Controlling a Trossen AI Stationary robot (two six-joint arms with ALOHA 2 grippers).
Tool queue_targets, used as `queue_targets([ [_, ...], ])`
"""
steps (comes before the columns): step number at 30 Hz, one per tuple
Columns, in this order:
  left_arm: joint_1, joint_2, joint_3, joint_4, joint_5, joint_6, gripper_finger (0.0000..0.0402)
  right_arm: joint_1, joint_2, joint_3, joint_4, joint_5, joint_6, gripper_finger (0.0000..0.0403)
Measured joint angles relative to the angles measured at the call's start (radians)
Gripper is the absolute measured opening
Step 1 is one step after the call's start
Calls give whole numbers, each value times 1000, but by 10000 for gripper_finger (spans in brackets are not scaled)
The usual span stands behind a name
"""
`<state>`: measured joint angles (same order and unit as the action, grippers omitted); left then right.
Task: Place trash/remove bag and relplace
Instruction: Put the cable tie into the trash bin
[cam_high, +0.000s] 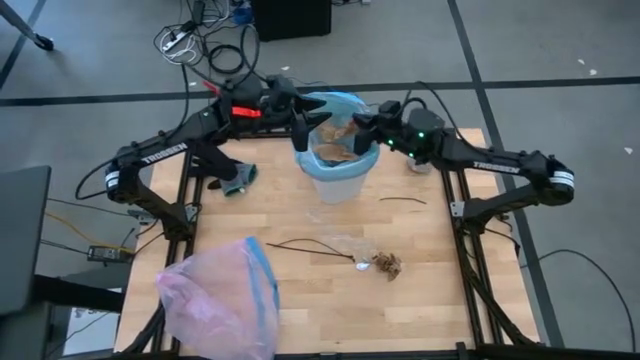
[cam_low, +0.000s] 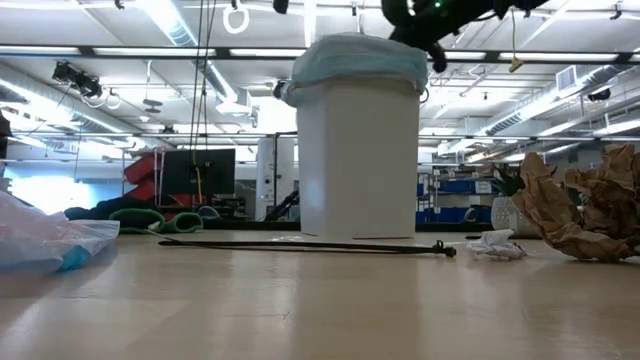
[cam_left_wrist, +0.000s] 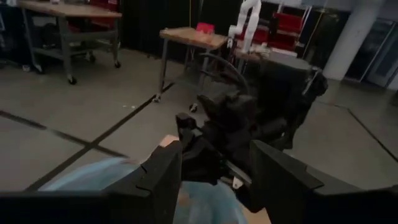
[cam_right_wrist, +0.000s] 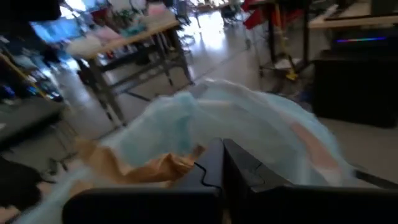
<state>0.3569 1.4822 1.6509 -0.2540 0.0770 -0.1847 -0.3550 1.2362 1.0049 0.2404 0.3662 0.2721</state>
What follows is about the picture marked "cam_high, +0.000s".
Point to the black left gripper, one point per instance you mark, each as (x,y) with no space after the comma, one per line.
(282,112)

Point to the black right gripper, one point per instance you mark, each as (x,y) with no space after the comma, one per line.
(390,134)

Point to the blue trash bag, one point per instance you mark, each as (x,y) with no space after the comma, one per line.
(345,172)

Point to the white plastic trash bin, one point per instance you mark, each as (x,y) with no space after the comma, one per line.
(340,187)

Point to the thin black stick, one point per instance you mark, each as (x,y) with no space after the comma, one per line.
(310,252)

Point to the dried brown leaves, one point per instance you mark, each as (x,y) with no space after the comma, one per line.
(387,264)

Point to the small silver foil scrap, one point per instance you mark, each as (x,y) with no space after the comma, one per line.
(363,266)

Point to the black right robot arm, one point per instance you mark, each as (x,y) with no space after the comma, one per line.
(495,165)

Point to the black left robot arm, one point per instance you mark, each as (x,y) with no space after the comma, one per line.
(160,152)

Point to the succulent in white pot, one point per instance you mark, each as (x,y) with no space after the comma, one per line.
(420,167)

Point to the black box on floor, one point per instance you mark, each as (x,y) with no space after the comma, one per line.
(292,20)

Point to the black and teal sock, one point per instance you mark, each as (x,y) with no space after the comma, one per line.
(240,180)

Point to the blue item on floor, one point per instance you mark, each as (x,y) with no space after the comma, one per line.
(242,16)

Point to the white power strip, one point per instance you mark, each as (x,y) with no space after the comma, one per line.
(174,41)

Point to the black power brick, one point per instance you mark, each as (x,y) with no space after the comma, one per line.
(107,254)

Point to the black stand leg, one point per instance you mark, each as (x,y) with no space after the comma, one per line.
(42,42)

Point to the black beam beside table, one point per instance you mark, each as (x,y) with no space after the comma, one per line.
(75,294)

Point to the dark grey cabinet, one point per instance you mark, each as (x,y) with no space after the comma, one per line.
(22,240)

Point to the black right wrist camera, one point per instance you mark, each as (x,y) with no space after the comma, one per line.
(392,109)

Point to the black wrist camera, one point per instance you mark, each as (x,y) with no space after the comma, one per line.
(392,109)
(281,86)

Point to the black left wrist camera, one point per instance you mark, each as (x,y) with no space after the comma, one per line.
(281,86)

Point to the black aluminium table frame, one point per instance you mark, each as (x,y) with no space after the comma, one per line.
(181,247)

